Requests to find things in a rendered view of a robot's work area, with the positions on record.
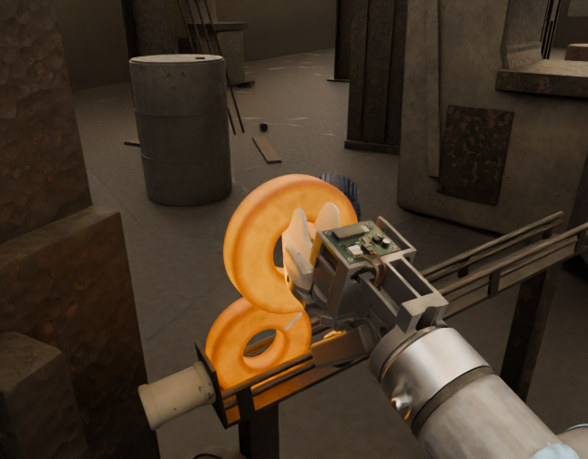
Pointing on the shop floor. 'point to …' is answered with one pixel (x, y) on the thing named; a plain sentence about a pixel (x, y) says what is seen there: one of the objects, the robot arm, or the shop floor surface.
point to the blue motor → (345, 189)
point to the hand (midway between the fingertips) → (294, 229)
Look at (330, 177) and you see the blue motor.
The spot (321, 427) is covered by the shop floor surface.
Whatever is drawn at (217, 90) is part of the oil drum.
